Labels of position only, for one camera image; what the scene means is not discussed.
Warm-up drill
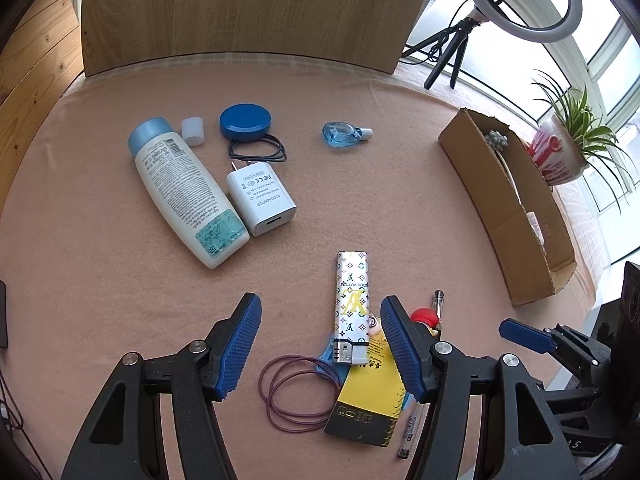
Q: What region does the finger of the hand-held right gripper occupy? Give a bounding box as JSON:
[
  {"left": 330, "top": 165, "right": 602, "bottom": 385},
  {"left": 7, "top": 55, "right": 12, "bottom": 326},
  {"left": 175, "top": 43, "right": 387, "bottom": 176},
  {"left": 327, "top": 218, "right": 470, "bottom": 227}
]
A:
[{"left": 498, "top": 318, "right": 610, "bottom": 377}]

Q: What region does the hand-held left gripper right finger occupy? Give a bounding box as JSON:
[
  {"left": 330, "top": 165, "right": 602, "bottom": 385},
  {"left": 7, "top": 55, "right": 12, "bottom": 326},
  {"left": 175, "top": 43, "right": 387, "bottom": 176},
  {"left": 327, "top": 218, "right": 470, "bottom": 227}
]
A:
[{"left": 380, "top": 295, "right": 581, "bottom": 480}]

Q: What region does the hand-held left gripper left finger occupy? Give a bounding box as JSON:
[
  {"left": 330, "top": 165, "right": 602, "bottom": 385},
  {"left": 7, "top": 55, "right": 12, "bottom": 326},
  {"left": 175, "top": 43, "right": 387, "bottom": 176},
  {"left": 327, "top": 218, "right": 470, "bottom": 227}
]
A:
[{"left": 74, "top": 291, "right": 264, "bottom": 480}]

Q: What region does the white patterned lighter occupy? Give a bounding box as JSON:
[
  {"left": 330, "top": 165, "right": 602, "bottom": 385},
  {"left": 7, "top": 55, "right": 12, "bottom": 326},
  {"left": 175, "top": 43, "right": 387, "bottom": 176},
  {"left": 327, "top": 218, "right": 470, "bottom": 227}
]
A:
[{"left": 331, "top": 250, "right": 371, "bottom": 366}]

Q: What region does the brown cardboard box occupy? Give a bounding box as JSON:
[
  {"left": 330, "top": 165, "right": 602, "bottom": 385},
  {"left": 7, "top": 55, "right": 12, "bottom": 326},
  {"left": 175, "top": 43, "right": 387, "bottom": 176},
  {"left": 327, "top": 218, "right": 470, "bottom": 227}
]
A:
[{"left": 438, "top": 107, "right": 577, "bottom": 309}]

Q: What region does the white massager with grey balls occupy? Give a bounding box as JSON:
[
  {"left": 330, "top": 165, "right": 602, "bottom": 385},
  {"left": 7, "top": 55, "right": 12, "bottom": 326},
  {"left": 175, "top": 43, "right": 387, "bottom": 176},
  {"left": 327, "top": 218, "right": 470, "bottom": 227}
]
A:
[{"left": 484, "top": 129, "right": 527, "bottom": 211}]

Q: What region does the yellow and black card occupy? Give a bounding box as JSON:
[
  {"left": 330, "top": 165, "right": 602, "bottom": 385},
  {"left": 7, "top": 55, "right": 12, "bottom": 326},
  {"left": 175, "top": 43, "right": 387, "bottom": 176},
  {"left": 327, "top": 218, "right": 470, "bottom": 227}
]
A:
[{"left": 323, "top": 336, "right": 407, "bottom": 447}]

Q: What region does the light blue plastic piece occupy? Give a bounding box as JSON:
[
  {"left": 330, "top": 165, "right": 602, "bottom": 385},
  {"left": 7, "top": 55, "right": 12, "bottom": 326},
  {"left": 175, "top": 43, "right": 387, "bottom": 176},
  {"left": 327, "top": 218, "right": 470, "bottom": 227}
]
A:
[{"left": 316, "top": 342, "right": 352, "bottom": 379}]

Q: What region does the clear ballpoint pen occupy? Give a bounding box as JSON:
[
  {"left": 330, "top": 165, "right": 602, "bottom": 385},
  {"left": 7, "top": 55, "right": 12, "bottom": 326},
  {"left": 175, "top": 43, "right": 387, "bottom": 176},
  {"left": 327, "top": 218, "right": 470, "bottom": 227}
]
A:
[{"left": 397, "top": 289, "right": 447, "bottom": 460}]

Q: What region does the white charger adapter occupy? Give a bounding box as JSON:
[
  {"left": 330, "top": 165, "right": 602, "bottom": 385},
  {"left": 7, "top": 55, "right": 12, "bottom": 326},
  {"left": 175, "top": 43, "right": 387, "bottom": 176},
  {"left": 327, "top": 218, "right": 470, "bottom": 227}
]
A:
[{"left": 225, "top": 160, "right": 298, "bottom": 238}]

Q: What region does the white lotion bottle blue cap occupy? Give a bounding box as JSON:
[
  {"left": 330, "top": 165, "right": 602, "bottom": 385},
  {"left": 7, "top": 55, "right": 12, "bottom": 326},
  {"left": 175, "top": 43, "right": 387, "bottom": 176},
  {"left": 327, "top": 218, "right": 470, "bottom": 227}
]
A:
[{"left": 127, "top": 117, "right": 250, "bottom": 269}]

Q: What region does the potted spider plant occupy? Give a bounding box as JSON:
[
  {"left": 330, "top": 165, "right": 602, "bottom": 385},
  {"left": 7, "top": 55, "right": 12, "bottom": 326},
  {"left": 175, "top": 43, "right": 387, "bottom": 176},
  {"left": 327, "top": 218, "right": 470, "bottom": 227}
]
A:
[{"left": 524, "top": 69, "right": 626, "bottom": 189}]

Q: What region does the small translucent white cap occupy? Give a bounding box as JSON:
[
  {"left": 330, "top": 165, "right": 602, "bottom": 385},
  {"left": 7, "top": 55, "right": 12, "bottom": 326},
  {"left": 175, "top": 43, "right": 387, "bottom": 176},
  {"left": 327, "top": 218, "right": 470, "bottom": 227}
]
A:
[{"left": 180, "top": 117, "right": 206, "bottom": 148}]

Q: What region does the small blue eye drop bottle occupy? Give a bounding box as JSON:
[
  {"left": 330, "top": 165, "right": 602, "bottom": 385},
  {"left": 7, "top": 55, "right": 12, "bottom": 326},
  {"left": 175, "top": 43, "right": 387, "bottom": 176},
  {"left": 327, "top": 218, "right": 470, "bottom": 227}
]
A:
[{"left": 321, "top": 122, "right": 374, "bottom": 152}]

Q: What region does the blue round lid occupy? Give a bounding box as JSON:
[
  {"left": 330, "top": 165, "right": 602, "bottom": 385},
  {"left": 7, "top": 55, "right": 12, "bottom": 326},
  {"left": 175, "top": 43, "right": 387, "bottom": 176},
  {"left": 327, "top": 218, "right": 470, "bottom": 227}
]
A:
[{"left": 219, "top": 104, "right": 274, "bottom": 142}]

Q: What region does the black power adapter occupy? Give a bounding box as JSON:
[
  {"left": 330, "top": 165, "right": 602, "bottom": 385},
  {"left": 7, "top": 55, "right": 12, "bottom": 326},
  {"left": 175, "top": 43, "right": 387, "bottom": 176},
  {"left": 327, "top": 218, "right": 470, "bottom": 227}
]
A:
[{"left": 0, "top": 280, "right": 10, "bottom": 350}]

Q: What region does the large brown wooden board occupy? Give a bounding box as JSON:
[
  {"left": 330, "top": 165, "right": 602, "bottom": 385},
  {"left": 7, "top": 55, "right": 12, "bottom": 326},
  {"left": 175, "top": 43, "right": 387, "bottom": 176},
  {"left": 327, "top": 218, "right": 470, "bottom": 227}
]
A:
[{"left": 80, "top": 0, "right": 444, "bottom": 79}]

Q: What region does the pine wood plank panel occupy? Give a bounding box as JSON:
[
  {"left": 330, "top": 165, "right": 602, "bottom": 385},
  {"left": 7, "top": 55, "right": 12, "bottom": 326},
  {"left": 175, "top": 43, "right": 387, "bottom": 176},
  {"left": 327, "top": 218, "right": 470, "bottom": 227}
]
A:
[{"left": 0, "top": 0, "right": 84, "bottom": 166}]

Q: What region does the cartoon figure keychain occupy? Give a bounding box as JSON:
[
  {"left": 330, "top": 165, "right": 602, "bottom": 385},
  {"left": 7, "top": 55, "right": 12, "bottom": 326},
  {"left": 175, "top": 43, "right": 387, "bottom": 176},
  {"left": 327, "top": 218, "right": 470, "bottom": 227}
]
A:
[{"left": 369, "top": 308, "right": 444, "bottom": 349}]

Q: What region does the purple hair tie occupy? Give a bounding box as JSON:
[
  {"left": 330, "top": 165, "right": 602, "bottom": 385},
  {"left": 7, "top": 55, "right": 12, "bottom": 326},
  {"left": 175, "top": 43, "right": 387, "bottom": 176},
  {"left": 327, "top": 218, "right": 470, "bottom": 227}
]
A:
[{"left": 258, "top": 355, "right": 344, "bottom": 434}]

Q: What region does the black hair tie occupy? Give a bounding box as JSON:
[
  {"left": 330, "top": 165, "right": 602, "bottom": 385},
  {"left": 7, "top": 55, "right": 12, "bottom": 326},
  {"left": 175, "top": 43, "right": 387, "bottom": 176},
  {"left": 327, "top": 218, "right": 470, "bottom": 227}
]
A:
[{"left": 227, "top": 133, "right": 289, "bottom": 164}]

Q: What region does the ring light on black tripod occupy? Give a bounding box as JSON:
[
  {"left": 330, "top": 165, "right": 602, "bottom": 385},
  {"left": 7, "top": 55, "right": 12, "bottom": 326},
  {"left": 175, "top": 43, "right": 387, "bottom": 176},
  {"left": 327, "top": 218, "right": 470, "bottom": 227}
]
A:
[{"left": 400, "top": 0, "right": 585, "bottom": 92}]

